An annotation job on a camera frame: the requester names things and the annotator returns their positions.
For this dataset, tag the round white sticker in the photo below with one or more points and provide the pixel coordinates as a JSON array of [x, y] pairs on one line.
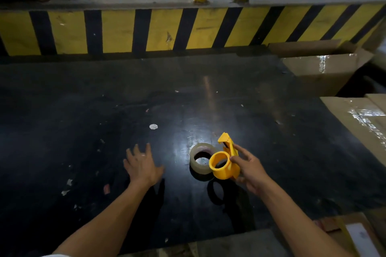
[[153, 126]]

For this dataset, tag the person's right hand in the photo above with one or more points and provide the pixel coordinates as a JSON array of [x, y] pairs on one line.
[[251, 172]]

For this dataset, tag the yellow black striped barrier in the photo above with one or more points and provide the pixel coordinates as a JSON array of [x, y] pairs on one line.
[[169, 29]]

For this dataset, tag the open cardboard box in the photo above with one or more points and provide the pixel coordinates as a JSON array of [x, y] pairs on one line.
[[322, 70]]

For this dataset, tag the yellow tape dispenser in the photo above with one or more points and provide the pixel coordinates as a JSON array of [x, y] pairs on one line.
[[222, 165]]

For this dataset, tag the person's left forearm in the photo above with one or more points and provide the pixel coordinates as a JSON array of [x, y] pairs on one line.
[[111, 220]]

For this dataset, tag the taped closed cardboard box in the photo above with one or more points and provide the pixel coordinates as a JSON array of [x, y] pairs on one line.
[[362, 124]]

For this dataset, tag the person's right thumb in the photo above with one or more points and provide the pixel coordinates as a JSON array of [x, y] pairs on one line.
[[236, 159]]

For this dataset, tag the person's left hand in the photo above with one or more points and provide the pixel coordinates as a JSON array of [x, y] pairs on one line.
[[141, 169]]

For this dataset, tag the clear packing tape roll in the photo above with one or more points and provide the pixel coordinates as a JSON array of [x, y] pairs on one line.
[[196, 157]]

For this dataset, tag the cardboard box with white label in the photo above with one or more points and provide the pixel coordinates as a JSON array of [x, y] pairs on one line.
[[359, 235]]

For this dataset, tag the person's left thumb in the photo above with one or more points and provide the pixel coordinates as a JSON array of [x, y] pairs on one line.
[[159, 170]]

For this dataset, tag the person's right forearm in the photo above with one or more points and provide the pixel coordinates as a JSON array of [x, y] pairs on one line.
[[297, 223]]

